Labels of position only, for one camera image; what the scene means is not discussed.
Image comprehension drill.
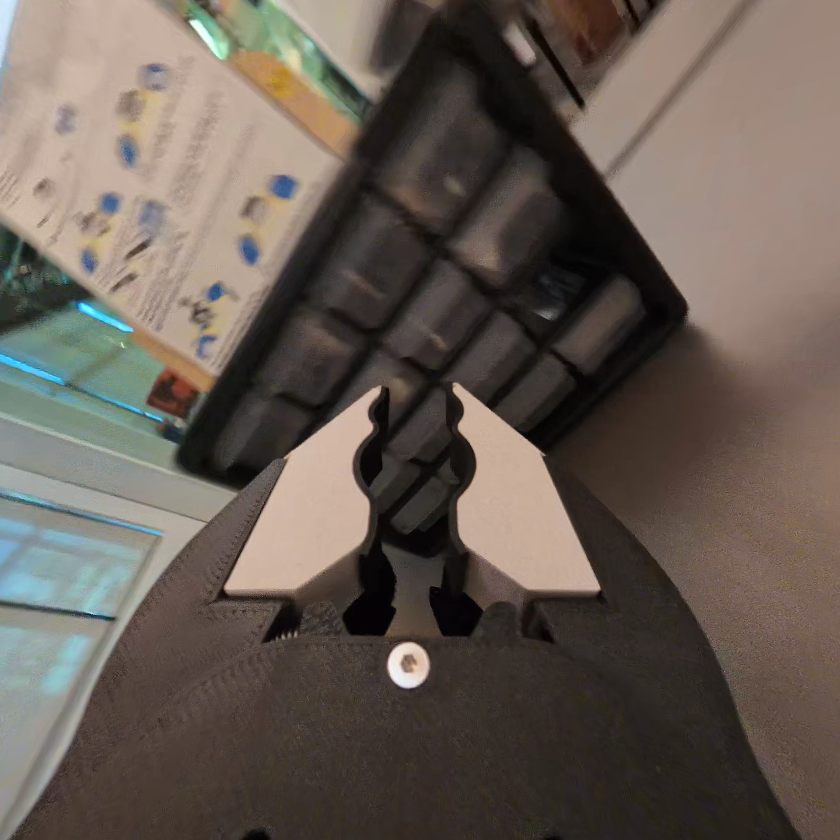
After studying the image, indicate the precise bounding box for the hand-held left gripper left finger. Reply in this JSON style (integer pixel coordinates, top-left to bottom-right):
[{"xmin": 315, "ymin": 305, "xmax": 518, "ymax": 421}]
[{"xmin": 223, "ymin": 386, "xmax": 398, "ymax": 634}]

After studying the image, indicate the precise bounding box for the illustrated instruction poster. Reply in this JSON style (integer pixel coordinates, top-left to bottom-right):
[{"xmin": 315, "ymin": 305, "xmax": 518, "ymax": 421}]
[{"xmin": 0, "ymin": 0, "xmax": 345, "ymax": 378}]

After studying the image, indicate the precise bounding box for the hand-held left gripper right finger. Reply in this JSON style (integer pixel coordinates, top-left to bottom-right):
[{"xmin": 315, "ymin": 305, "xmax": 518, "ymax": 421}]
[{"xmin": 430, "ymin": 382, "xmax": 602, "ymax": 636}]

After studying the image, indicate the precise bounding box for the black drawer cabinet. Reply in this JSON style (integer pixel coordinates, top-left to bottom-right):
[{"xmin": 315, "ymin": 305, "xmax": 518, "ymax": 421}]
[{"xmin": 176, "ymin": 3, "xmax": 689, "ymax": 559}]

